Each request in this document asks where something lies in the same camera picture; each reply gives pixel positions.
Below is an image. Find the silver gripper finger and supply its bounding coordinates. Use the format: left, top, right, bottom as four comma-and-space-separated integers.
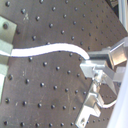
0, 39, 13, 56
0, 64, 8, 103

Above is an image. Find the white cable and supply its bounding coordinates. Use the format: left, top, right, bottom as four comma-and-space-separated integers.
10, 43, 92, 62

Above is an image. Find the metal corner bracket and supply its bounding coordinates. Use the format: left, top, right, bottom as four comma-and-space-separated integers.
0, 16, 17, 43

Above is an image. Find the silver metal cable clip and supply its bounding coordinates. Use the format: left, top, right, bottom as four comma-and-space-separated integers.
80, 49, 117, 94

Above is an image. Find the thin white wire loop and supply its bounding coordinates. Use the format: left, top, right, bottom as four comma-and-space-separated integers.
94, 78, 118, 109

